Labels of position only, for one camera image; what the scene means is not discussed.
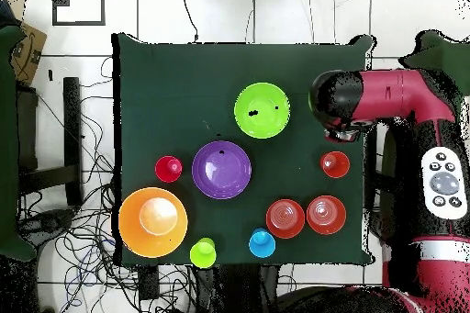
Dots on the orange cup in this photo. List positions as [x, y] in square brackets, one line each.
[336, 166]

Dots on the green bowl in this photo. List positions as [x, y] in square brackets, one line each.
[262, 122]

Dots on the purple bowl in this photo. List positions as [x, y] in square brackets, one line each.
[220, 171]

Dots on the lime green cup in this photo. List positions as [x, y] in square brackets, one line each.
[202, 254]

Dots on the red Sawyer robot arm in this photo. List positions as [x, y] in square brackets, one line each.
[393, 92]

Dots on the black metal stand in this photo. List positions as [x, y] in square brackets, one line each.
[72, 125]
[371, 166]

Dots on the orange bowl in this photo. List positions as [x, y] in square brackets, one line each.
[285, 218]
[326, 215]

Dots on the green cloth covered table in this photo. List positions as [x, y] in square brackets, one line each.
[440, 52]
[7, 144]

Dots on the blue cup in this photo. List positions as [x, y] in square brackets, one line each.
[261, 243]

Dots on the dark green tablecloth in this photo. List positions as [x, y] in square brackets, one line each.
[176, 81]

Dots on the red cup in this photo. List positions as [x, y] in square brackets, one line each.
[168, 169]

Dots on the large yellow bowl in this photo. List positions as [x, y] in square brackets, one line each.
[132, 225]

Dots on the black chair base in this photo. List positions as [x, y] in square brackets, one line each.
[47, 221]

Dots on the cardboard box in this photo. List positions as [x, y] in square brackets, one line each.
[27, 56]

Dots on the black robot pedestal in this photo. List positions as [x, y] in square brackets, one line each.
[227, 291]

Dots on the black square frame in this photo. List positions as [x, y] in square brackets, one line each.
[79, 23]

